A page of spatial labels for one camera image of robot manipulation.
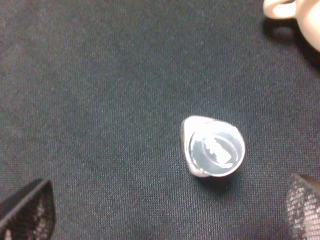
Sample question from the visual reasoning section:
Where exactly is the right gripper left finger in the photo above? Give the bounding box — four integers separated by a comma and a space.
0, 178, 56, 240

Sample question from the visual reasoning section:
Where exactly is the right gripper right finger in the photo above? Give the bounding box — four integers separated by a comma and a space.
285, 174, 320, 240

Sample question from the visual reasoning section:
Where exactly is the small candy bottle silver cap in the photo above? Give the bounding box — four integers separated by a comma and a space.
180, 115, 246, 178

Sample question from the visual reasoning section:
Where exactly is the black tablecloth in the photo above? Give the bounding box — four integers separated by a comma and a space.
0, 0, 320, 240

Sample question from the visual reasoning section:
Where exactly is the cream ceramic teapot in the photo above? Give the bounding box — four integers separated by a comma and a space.
263, 0, 320, 51

